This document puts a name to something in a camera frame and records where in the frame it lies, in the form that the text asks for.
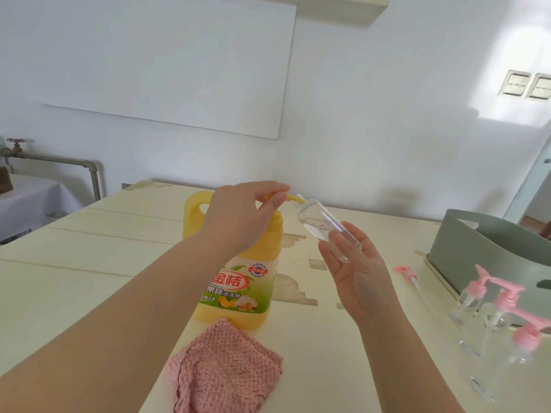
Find person's left hand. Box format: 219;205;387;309
201;180;292;254

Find white tablecloth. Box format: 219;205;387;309
0;174;83;242

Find white wall switch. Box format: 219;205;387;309
498;70;533;98
526;73;551;101

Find person's right forearm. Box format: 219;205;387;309
357;305;465;413

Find white door frame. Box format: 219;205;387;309
502;135;551;224

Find person's left forearm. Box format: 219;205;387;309
0;236;224;413

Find person's right hand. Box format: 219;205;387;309
318;221;405;328

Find grey-green plastic basket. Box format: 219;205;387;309
428;209;551;325

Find small clear plastic bottle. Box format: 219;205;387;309
470;339;539;403
449;292;481;325
296;200;363;264
459;303;513;360

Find pink textured cloth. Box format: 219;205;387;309
168;318;285;413

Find grey metal pipe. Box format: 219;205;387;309
2;148;104;202

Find yellow detergent jug with pump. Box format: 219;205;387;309
183;191;311;332

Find white wall board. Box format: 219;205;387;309
25;0;298;140

